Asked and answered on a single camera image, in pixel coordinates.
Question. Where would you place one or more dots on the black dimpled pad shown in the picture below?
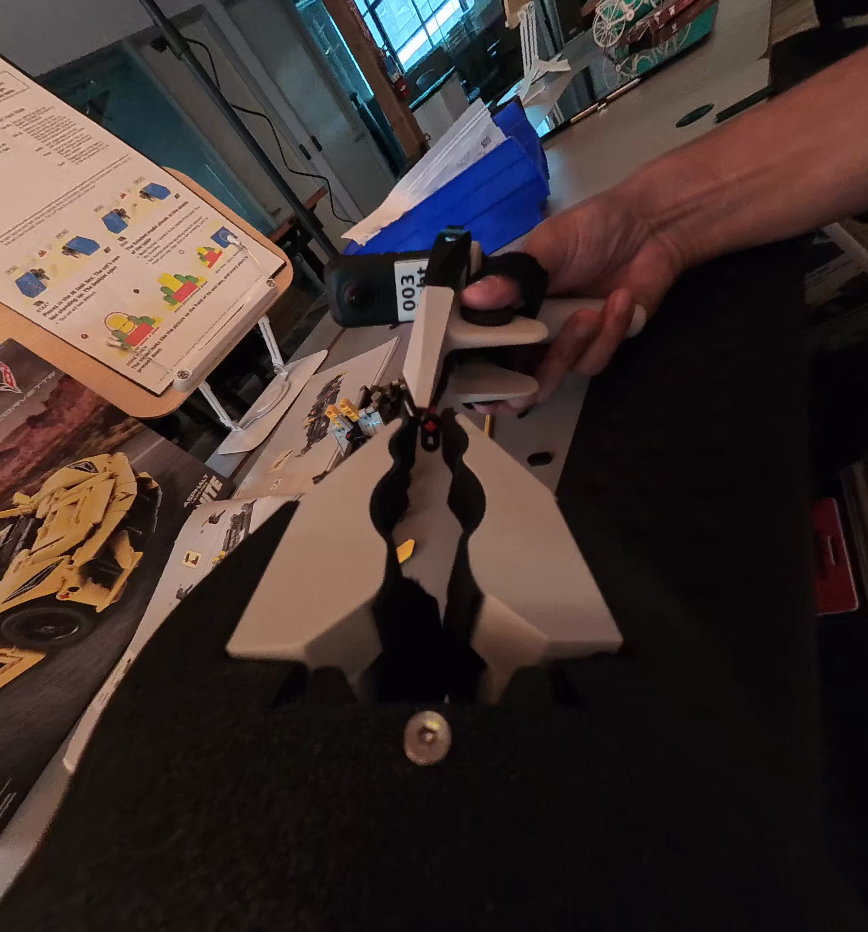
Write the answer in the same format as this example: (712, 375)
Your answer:
(696, 473)

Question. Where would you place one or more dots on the black metal pole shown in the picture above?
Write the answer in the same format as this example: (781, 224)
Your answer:
(244, 131)

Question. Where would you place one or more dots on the brown flat box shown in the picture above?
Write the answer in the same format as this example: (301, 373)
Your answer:
(666, 14)

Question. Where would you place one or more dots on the printed task sheet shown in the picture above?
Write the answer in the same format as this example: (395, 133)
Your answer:
(99, 218)

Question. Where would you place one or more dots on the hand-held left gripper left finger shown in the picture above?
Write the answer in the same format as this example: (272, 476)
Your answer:
(317, 582)

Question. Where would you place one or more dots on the yellow toy car set box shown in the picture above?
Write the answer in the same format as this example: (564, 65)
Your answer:
(62, 568)

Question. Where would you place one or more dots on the teal carry bag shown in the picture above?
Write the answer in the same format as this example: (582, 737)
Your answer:
(666, 54)

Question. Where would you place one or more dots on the white papers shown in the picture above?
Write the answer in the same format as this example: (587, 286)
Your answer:
(441, 160)

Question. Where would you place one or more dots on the lego car chassis model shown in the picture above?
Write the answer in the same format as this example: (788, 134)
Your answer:
(365, 419)

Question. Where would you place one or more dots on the red fire extinguisher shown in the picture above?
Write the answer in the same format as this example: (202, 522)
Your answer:
(401, 84)

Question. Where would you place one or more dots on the red flat packet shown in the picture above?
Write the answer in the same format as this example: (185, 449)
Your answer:
(834, 557)

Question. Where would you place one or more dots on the white document stand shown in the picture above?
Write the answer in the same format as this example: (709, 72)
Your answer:
(273, 408)

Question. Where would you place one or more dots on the person's right forearm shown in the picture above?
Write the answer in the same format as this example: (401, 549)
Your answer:
(783, 138)

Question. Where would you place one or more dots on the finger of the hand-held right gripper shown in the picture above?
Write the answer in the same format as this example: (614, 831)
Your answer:
(430, 349)

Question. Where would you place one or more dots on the person's right hand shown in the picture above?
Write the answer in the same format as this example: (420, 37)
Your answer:
(608, 247)

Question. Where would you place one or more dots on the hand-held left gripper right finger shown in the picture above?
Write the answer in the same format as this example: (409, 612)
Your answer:
(543, 582)

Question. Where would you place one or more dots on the blue plastic bin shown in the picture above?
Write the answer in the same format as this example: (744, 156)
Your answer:
(477, 196)

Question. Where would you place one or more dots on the open instruction booklet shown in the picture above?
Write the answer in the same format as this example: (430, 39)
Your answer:
(317, 429)

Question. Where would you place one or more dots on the wooden post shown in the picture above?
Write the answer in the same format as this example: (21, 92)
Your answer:
(375, 73)

